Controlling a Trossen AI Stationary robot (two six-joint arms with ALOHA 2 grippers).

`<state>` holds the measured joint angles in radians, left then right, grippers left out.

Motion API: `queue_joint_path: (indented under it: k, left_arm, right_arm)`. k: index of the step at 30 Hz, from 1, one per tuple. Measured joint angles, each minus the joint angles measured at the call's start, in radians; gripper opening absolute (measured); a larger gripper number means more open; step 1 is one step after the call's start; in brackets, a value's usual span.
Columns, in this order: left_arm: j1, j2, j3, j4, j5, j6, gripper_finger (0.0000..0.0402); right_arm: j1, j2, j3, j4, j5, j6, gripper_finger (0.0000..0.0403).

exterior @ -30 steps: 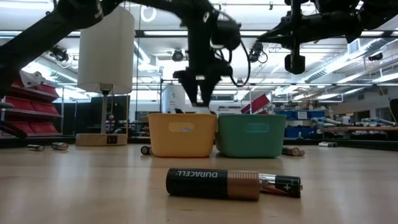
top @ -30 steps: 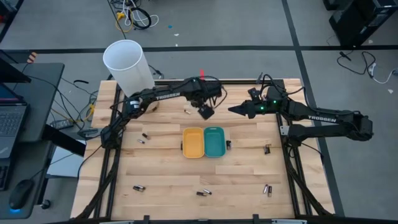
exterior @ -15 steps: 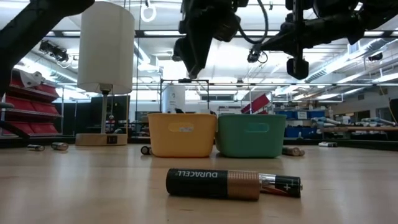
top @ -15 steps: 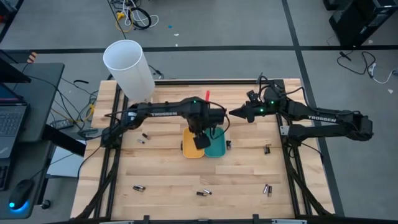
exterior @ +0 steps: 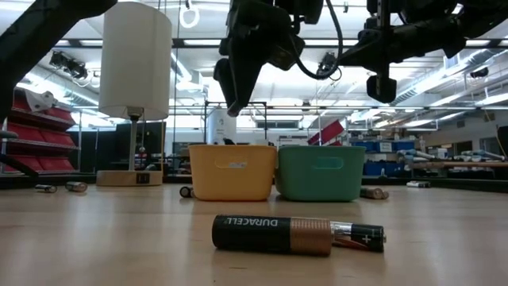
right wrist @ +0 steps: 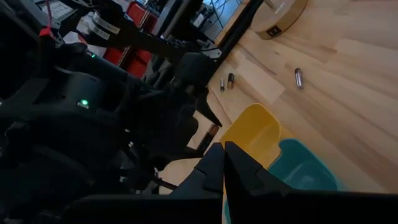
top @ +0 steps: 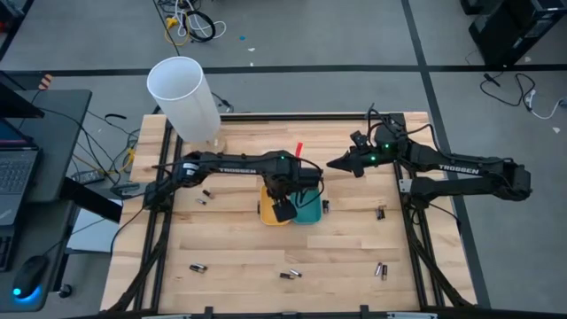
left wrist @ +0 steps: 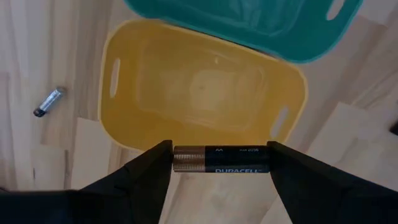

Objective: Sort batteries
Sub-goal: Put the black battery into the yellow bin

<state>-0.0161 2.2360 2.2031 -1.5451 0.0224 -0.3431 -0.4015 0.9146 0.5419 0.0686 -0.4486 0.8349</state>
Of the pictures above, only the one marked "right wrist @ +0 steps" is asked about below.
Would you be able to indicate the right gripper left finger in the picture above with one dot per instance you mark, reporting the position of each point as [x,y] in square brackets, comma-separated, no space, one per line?
[211,174]

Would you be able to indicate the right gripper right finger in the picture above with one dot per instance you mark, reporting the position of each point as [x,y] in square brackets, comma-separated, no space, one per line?
[242,177]

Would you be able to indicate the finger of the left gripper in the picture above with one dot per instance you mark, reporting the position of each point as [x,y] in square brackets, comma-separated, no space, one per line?
[203,104]
[210,137]

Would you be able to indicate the silver black battery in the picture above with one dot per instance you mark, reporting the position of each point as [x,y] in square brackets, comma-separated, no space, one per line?
[222,84]
[298,77]

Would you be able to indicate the black copper Duracell battery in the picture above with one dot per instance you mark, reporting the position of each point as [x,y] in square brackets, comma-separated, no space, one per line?
[230,81]

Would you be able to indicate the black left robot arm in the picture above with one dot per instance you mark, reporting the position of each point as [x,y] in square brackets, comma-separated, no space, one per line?
[62,130]

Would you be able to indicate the yellow plastic bin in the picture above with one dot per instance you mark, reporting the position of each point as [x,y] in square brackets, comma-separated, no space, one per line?
[255,133]

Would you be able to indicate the teal plastic bin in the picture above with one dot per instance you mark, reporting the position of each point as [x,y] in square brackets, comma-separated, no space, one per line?
[304,168]

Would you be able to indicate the red storage bin shelf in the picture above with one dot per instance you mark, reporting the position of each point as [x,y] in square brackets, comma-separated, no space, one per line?
[136,62]

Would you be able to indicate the white shade wooden lamp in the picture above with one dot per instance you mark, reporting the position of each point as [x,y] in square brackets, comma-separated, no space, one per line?
[280,18]

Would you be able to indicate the black aluminium table frame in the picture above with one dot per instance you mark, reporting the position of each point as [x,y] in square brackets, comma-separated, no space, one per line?
[235,31]

